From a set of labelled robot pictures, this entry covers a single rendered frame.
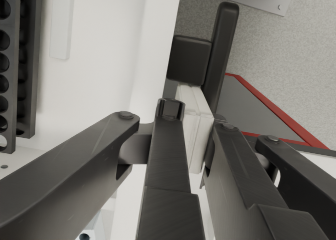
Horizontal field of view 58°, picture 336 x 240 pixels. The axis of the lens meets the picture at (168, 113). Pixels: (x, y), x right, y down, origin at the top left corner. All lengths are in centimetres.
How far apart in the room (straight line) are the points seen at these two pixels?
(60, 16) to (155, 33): 11
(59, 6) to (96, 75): 6
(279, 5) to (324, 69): 29
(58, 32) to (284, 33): 98
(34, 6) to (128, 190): 14
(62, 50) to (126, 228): 15
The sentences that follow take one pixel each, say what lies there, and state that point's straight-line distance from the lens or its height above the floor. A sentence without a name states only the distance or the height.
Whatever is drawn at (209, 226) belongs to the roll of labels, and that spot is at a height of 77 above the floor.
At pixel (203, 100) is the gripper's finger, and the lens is 16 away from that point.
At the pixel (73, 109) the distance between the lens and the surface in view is 29.
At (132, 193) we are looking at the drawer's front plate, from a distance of 20.
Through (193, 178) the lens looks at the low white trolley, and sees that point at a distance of 39.
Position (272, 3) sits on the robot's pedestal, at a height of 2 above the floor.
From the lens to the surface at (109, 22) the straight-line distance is 27.
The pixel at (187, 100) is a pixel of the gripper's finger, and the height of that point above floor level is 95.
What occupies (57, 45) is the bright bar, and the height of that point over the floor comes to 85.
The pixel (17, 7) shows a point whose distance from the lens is 22.
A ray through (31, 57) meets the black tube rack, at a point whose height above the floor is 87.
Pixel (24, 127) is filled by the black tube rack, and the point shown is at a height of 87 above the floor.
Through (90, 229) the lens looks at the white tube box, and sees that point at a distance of 39.
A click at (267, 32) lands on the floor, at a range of 115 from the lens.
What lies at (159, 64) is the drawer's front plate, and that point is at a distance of 17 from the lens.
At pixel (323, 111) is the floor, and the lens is 128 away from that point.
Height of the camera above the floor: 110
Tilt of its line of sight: 73 degrees down
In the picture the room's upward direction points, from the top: 178 degrees counter-clockwise
